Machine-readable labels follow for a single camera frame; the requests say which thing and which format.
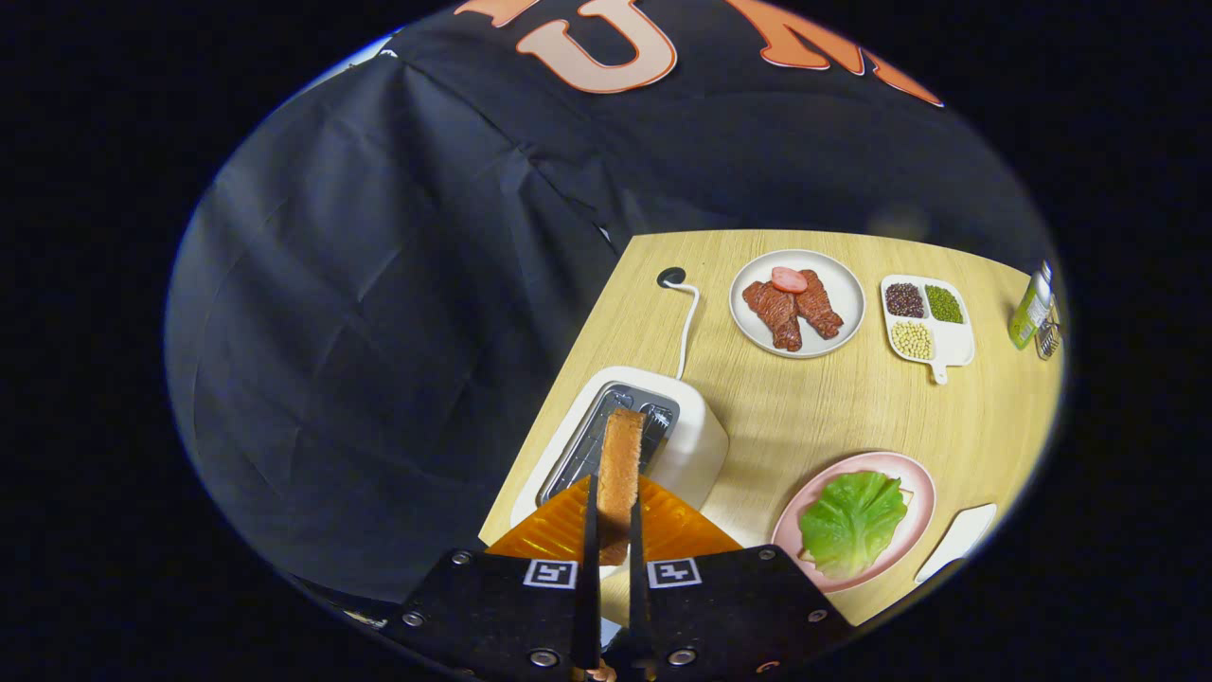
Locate pile of green beans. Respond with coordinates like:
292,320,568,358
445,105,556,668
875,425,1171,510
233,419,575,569
924,284,965,325

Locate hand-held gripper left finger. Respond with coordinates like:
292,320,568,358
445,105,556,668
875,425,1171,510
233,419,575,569
379,474,602,675

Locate silver bottle green label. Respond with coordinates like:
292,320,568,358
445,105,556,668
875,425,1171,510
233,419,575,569
1007,261,1055,350

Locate white divided dish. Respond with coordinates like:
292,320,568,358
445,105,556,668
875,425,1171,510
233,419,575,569
880,274,976,386

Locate black backdrop cloth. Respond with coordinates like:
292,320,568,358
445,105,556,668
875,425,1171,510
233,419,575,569
163,0,1057,607

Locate round white meat plate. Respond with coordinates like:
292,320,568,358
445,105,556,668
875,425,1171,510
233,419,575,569
728,249,866,359

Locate pink plate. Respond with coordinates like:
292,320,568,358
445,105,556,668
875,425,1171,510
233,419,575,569
772,451,937,595

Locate white toaster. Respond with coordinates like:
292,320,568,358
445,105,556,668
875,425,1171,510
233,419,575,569
509,367,730,581

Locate brown meat piece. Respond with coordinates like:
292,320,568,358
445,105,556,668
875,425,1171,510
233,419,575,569
793,269,845,340
741,279,804,352

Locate white toaster cable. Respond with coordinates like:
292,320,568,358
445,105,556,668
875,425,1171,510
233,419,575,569
674,280,702,382

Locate square white plate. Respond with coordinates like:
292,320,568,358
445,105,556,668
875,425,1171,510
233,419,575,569
915,503,998,583

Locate toasted bread slice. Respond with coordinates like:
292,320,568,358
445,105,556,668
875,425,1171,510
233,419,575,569
597,407,647,566

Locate pile of yellow soybeans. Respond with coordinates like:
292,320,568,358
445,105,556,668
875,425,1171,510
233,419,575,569
891,321,936,361

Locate green lettuce leaf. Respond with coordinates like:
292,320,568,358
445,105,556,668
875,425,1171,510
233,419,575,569
799,471,909,581

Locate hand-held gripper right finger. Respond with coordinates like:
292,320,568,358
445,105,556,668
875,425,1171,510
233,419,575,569
628,476,853,678

